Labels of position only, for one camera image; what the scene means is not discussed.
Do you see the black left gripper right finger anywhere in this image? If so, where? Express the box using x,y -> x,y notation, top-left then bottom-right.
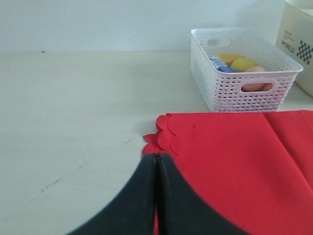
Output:
156,154 -> 247,235

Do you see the cream plastic bin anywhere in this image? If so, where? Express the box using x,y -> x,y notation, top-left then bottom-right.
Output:
276,0 -> 313,95

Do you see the blue white milk carton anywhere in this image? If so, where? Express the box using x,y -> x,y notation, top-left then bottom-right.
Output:
209,55 -> 236,73

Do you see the red scalloped table cloth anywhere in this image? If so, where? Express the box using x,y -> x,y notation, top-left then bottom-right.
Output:
142,110 -> 313,235

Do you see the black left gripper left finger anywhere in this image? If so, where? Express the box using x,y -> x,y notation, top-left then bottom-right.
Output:
69,154 -> 157,235

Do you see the yellow cheese wedge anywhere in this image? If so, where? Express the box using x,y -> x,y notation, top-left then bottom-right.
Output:
216,53 -> 245,66

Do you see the yellow lemon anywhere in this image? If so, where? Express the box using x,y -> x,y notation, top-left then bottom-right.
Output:
230,57 -> 258,72

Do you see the white perforated plastic basket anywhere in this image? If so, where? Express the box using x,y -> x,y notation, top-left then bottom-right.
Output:
191,28 -> 303,112

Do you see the brown egg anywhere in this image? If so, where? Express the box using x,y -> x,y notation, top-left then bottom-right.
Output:
241,66 -> 266,93

